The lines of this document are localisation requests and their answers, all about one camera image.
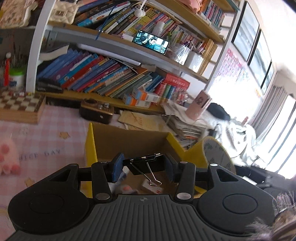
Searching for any yellow tape roll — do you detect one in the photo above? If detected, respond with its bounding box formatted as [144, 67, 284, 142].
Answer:
[184, 136, 237, 175]

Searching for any black binder clip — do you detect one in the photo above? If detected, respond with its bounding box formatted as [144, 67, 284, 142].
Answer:
[122, 153, 166, 187]

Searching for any yellow cardboard box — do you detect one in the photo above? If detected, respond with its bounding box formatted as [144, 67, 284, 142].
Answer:
[84, 122, 209, 198]

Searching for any small white red carton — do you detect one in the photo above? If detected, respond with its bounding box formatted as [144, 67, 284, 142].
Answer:
[141, 179, 164, 194]

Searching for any pink checkered table mat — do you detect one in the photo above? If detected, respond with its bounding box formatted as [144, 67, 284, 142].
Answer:
[1, 105, 89, 240]

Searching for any brown wooden box with knobs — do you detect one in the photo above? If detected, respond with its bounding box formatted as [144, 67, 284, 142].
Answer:
[79, 98, 114, 125]

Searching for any dark blue cap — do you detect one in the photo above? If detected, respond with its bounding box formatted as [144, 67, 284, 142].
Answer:
[207, 103, 230, 121]

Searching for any orange white medicine box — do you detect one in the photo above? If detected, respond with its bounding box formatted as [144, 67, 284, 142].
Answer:
[132, 88, 161, 103]

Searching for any pink plush pig toy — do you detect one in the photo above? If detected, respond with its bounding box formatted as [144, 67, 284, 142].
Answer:
[0, 137, 21, 175]

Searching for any wooden chess board box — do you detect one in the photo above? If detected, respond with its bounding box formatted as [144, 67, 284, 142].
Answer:
[0, 90, 46, 124]

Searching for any white jar green lid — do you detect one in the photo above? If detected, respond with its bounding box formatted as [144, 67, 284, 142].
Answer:
[9, 67, 26, 90]

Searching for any smartphone with lit screen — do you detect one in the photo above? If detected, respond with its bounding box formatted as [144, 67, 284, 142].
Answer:
[132, 30, 169, 55]

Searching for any cream quilted pearl handbag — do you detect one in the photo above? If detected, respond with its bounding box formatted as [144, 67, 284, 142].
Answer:
[49, 1, 80, 24]

